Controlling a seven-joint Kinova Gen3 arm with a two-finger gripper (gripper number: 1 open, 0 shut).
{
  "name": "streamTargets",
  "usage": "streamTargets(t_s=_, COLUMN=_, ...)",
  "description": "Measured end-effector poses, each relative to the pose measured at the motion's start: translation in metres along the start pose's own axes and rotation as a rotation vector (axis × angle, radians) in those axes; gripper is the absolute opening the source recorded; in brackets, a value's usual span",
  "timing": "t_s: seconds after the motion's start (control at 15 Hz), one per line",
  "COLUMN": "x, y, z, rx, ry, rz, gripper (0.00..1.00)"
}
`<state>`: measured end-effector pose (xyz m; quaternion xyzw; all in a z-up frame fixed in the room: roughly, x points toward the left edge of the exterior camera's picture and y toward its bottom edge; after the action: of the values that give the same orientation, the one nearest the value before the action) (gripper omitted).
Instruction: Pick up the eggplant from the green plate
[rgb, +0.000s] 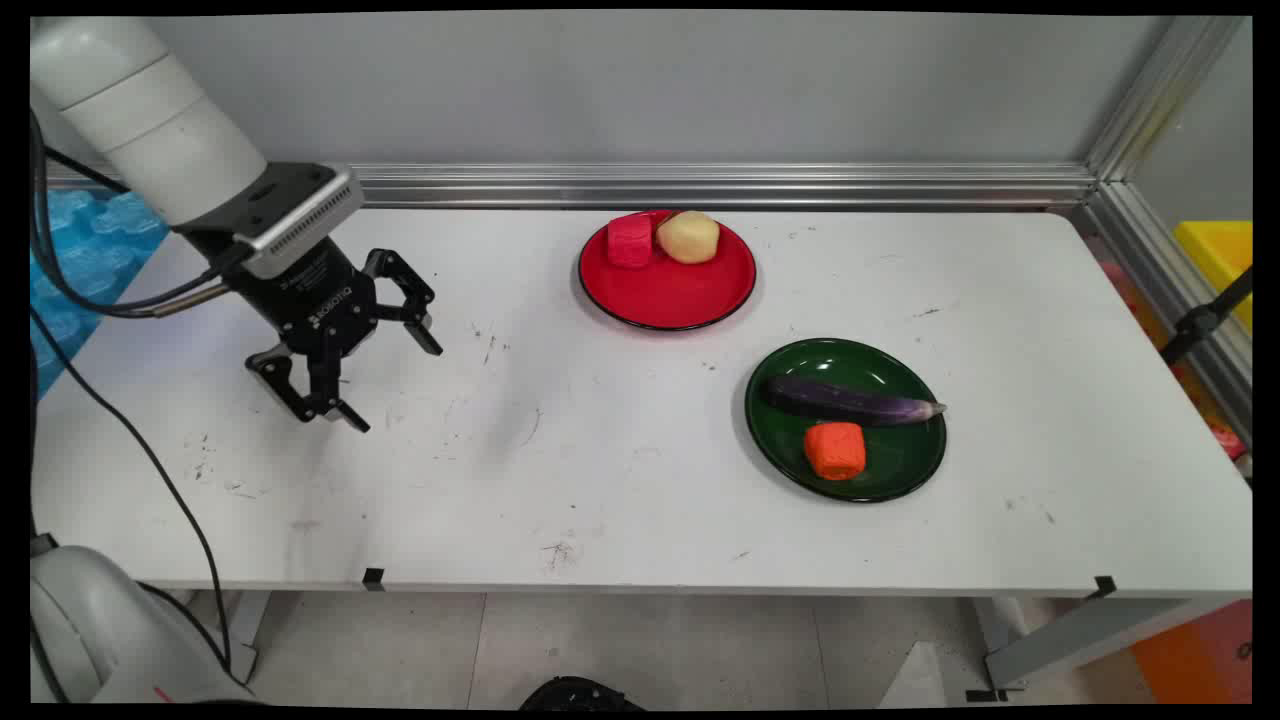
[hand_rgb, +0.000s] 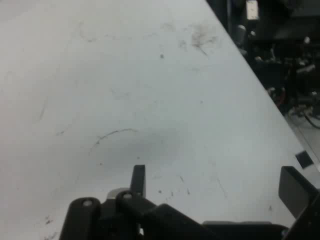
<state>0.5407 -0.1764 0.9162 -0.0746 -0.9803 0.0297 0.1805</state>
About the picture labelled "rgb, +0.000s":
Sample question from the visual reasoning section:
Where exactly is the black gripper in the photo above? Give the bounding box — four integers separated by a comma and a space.
176, 226, 444, 434

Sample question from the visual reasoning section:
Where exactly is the purple toy eggplant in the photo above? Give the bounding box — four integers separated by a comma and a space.
767, 376, 948, 429

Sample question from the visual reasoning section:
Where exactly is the blue foam mat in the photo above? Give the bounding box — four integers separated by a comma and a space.
30, 188, 171, 401

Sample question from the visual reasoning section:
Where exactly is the pink toy block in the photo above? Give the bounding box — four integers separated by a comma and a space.
607, 213, 655, 269

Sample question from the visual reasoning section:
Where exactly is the white straight table leg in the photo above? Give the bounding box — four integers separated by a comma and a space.
224, 590, 273, 683

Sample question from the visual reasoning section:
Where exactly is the red round plate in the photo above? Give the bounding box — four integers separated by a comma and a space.
578, 210, 757, 332

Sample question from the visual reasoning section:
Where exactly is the beige toy potato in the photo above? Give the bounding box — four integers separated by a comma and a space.
655, 211, 721, 265

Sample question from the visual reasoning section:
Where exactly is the black round floor object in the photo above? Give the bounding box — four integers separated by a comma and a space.
519, 677, 647, 711

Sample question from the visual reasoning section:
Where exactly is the orange toy vegetable chunk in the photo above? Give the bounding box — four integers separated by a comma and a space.
804, 422, 867, 482

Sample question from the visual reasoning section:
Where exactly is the dark green round plate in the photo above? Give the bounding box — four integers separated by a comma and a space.
744, 338, 949, 503

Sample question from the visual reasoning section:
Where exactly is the white slanted table leg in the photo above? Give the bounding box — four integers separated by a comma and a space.
984, 597, 1219, 693

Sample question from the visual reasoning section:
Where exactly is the black stand bar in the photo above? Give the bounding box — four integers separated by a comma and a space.
1160, 268, 1253, 366

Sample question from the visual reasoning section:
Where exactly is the yellow plastic box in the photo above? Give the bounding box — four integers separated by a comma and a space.
1173, 220, 1253, 333

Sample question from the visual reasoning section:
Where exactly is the orange box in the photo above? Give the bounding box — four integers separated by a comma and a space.
1130, 600, 1253, 707

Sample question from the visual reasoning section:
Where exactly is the silver black wrist camera box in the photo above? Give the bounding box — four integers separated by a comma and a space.
232, 165, 364, 281

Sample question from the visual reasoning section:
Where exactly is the thin black trailing cable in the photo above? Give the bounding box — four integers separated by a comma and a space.
30, 305, 235, 673

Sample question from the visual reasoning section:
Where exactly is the thick black looping cable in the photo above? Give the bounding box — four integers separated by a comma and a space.
30, 108, 227, 321

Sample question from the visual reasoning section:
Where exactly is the long horizontal aluminium frame rail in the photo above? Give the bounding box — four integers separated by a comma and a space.
45, 162, 1098, 211

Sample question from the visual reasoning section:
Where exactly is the short side aluminium frame rail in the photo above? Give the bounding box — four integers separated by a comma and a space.
1072, 180, 1253, 446

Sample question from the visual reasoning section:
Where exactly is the upright aluminium frame post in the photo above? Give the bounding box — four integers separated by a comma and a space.
1085, 15, 1247, 183

